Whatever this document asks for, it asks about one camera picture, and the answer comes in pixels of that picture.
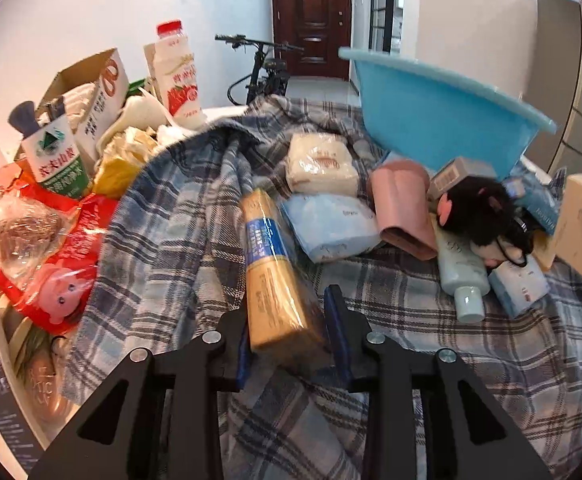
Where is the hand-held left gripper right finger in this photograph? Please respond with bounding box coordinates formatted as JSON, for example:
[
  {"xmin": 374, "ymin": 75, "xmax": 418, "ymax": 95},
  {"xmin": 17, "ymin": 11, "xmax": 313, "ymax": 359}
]
[{"xmin": 323, "ymin": 285, "xmax": 556, "ymax": 480}]

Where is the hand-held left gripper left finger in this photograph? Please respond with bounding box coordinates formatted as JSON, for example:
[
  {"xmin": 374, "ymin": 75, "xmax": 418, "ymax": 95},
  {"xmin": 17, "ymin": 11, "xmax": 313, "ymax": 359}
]
[{"xmin": 28, "ymin": 310, "xmax": 253, "ymax": 480}]

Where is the plain cream box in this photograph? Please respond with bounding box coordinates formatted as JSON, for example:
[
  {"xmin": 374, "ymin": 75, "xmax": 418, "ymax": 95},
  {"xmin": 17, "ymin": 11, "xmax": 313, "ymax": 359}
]
[{"xmin": 552, "ymin": 173, "xmax": 582, "ymax": 284}]

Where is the yellow box with blue label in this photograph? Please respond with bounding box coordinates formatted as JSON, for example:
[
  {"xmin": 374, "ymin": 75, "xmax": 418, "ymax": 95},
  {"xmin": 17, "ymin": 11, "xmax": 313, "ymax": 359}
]
[{"xmin": 240, "ymin": 188, "xmax": 323, "ymax": 354}]

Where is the blue plastic basin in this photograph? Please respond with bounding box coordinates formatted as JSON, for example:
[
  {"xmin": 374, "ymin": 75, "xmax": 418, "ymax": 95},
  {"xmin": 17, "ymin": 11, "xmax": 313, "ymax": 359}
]
[{"xmin": 338, "ymin": 46, "xmax": 558, "ymax": 182}]

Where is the blue carton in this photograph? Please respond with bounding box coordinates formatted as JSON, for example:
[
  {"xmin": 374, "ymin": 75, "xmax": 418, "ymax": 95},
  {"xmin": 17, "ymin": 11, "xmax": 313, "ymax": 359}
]
[{"xmin": 502, "ymin": 170, "xmax": 568, "ymax": 237}]

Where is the small blue tissue pack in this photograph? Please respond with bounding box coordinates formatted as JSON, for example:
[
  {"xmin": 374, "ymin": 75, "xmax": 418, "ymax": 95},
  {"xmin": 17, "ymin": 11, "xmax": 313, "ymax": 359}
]
[{"xmin": 488, "ymin": 255, "xmax": 551, "ymax": 319}]

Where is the large blue tissue pack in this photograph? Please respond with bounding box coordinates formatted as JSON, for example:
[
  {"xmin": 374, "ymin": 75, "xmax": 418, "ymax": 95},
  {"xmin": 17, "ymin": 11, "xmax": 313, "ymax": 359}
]
[{"xmin": 280, "ymin": 193, "xmax": 382, "ymax": 265}]

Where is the black plush hair accessory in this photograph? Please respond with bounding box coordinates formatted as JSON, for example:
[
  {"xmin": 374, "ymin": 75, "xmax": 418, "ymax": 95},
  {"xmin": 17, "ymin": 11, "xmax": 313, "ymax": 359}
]
[{"xmin": 435, "ymin": 178, "xmax": 520, "ymax": 252}]

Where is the blue plaid shirt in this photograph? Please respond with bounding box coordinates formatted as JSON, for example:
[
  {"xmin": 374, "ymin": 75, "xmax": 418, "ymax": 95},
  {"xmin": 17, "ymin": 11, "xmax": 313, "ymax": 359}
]
[{"xmin": 65, "ymin": 95, "xmax": 582, "ymax": 480}]

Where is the light blue sunscreen bottle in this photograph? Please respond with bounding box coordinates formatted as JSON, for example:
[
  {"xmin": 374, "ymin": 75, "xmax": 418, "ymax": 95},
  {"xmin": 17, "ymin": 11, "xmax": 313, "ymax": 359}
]
[{"xmin": 435, "ymin": 219, "xmax": 492, "ymax": 324}]

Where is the grey refrigerator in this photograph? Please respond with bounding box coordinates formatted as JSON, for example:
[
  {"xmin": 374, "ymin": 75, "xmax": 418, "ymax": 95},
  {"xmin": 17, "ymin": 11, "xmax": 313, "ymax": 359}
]
[{"xmin": 535, "ymin": 0, "xmax": 582, "ymax": 177}]

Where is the grey box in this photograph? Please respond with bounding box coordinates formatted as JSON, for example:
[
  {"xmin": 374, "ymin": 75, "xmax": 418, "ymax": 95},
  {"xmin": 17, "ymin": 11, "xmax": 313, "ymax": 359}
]
[{"xmin": 428, "ymin": 156, "xmax": 498, "ymax": 202}]

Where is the beige tissue pack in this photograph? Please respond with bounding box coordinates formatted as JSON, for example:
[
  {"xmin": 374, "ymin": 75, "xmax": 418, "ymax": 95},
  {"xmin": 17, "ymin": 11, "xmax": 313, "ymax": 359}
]
[{"xmin": 285, "ymin": 132, "xmax": 361, "ymax": 196}]

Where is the round bronze tin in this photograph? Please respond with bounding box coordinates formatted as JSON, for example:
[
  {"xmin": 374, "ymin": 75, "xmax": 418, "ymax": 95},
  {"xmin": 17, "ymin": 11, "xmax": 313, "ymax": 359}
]
[{"xmin": 25, "ymin": 337, "xmax": 78, "ymax": 427}]

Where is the red snack bag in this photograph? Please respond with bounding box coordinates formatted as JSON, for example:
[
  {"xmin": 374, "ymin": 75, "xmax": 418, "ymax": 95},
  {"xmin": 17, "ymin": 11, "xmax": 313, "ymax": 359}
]
[{"xmin": 0, "ymin": 182, "xmax": 122, "ymax": 334}]

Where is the yellow plastic bag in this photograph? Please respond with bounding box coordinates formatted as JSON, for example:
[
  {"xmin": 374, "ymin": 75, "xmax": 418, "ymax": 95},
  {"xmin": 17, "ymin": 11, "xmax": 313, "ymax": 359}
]
[{"xmin": 92, "ymin": 149, "xmax": 148, "ymax": 199}]

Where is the white foam clog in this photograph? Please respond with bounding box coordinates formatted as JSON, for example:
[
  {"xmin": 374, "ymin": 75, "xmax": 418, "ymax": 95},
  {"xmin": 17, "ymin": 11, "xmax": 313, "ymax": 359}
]
[{"xmin": 115, "ymin": 94, "xmax": 173, "ymax": 133}]

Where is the green label water carton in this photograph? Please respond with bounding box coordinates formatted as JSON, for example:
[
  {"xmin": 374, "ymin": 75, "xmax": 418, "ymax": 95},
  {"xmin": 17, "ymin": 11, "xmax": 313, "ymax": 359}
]
[{"xmin": 21, "ymin": 114, "xmax": 92, "ymax": 201}]

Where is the black bicycle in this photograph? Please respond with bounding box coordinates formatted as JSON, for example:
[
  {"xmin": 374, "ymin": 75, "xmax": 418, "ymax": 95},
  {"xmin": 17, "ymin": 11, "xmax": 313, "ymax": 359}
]
[{"xmin": 214, "ymin": 34, "xmax": 305, "ymax": 107}]

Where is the strawberry milk bottle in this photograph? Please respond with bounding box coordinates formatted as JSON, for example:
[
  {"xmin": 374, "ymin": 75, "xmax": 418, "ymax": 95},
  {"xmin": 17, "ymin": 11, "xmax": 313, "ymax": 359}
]
[{"xmin": 143, "ymin": 20, "xmax": 208, "ymax": 129}]

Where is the open cardboard box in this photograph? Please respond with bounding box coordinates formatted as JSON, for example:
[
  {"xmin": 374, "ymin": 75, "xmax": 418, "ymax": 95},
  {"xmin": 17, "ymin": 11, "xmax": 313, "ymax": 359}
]
[{"xmin": 37, "ymin": 48, "xmax": 132, "ymax": 172}]

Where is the glass partition door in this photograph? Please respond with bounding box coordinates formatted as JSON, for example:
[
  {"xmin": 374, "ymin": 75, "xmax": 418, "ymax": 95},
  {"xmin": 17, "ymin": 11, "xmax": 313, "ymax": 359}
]
[{"xmin": 370, "ymin": 0, "xmax": 405, "ymax": 54}]

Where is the grey makeup brush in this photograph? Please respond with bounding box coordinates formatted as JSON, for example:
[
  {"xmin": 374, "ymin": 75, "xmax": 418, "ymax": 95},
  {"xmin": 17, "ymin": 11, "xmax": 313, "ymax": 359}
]
[{"xmin": 10, "ymin": 100, "xmax": 40, "ymax": 137}]

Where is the brown door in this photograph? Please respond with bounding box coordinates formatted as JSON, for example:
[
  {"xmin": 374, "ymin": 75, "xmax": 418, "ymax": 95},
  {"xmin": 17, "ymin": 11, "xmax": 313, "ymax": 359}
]
[{"xmin": 270, "ymin": 0, "xmax": 355, "ymax": 81}]

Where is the black hair tie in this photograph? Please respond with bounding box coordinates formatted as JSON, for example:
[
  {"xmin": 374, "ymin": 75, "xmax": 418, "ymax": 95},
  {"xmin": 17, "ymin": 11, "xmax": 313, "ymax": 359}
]
[{"xmin": 495, "ymin": 216, "xmax": 538, "ymax": 268}]

